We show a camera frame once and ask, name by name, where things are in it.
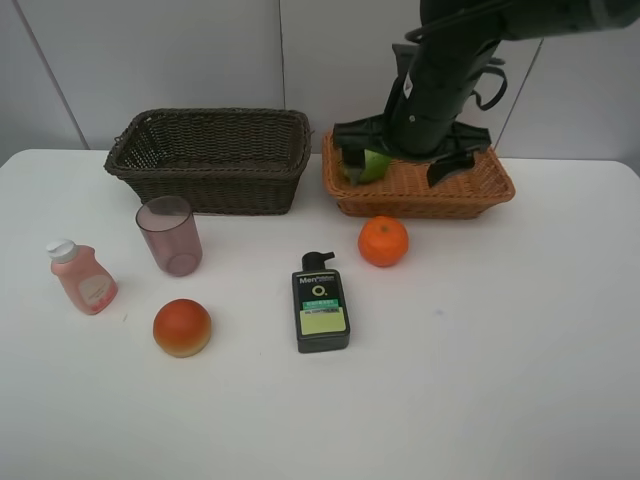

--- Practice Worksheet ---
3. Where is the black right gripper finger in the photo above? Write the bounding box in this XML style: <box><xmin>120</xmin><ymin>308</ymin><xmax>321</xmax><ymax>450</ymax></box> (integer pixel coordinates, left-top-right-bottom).
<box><xmin>341</xmin><ymin>147</ymin><xmax>366</xmax><ymax>186</ymax></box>
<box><xmin>426</xmin><ymin>151</ymin><xmax>475</xmax><ymax>188</ymax></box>

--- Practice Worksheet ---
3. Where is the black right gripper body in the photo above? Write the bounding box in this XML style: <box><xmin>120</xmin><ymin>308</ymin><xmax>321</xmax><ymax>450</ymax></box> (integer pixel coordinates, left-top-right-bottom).
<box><xmin>333</xmin><ymin>114</ymin><xmax>491</xmax><ymax>161</ymax></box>

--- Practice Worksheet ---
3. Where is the green lime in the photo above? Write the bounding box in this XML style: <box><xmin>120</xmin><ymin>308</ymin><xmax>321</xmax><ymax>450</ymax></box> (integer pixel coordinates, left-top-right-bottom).
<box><xmin>358</xmin><ymin>150</ymin><xmax>392</xmax><ymax>185</ymax></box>

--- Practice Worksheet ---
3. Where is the orange tangerine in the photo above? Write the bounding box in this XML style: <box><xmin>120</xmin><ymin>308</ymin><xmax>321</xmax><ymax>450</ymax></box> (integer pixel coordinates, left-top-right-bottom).
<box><xmin>358</xmin><ymin>216</ymin><xmax>410</xmax><ymax>267</ymax></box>

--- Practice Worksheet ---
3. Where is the black pump bottle green label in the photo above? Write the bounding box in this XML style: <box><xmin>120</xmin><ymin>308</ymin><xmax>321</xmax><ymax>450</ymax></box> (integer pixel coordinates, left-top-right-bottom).
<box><xmin>292</xmin><ymin>252</ymin><xmax>351</xmax><ymax>354</ymax></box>

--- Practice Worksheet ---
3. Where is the translucent purple plastic cup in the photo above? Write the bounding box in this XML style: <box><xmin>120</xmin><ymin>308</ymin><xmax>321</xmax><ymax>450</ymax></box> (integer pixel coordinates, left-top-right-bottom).
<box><xmin>135</xmin><ymin>196</ymin><xmax>203</xmax><ymax>277</ymax></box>

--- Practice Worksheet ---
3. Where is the pink bottle white cap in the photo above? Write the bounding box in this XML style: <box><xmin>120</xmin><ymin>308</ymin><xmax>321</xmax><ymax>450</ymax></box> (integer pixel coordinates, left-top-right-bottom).
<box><xmin>46</xmin><ymin>239</ymin><xmax>118</xmax><ymax>315</ymax></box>

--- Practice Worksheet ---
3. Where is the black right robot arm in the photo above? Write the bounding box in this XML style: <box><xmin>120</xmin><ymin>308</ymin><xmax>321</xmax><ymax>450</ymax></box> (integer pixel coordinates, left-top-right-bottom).
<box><xmin>333</xmin><ymin>1</ymin><xmax>639</xmax><ymax>187</ymax></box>

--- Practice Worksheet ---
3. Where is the orange wicker basket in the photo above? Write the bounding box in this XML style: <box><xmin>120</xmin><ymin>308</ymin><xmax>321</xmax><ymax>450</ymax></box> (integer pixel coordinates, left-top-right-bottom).
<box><xmin>322</xmin><ymin>133</ymin><xmax>516</xmax><ymax>219</ymax></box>

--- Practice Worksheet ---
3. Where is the dark brown wicker basket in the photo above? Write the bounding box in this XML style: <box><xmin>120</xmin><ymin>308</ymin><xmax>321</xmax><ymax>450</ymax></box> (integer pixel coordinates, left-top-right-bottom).
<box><xmin>104</xmin><ymin>108</ymin><xmax>311</xmax><ymax>216</ymax></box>

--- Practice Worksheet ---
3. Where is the round orange bread bun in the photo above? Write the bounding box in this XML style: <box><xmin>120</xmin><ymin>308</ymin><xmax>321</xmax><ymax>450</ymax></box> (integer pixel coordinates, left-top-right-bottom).
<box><xmin>153</xmin><ymin>299</ymin><xmax>213</xmax><ymax>358</ymax></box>

